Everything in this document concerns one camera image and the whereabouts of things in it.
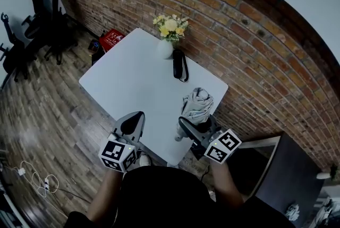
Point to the white power strip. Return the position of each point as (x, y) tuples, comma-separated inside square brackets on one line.
[(47, 184)]

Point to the grey patterned umbrella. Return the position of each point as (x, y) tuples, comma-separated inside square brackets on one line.
[(197, 104)]

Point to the person's right forearm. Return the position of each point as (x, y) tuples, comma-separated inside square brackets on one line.
[(225, 184)]

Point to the black device with blue light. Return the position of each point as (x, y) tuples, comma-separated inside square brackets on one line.
[(95, 49)]

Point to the person's left forearm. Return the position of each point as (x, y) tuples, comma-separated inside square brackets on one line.
[(106, 195)]

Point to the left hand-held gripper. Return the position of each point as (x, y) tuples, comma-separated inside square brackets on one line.
[(114, 152)]

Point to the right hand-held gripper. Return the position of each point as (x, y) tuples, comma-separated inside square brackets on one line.
[(223, 145)]

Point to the person's left white shoe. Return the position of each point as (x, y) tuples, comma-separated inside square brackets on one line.
[(144, 160)]

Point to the red box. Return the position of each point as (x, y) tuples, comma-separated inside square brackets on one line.
[(111, 38)]

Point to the yellow flower bouquet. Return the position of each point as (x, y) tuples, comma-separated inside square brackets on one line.
[(170, 26)]

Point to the white vase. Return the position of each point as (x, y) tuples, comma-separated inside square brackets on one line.
[(164, 49)]

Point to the white panel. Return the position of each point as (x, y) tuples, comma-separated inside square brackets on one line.
[(261, 141)]

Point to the small potted plant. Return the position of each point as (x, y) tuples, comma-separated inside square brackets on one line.
[(332, 171)]

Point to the person's black clothing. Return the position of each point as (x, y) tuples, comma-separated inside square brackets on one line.
[(164, 200)]

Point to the white table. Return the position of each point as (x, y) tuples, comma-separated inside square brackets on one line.
[(138, 88)]

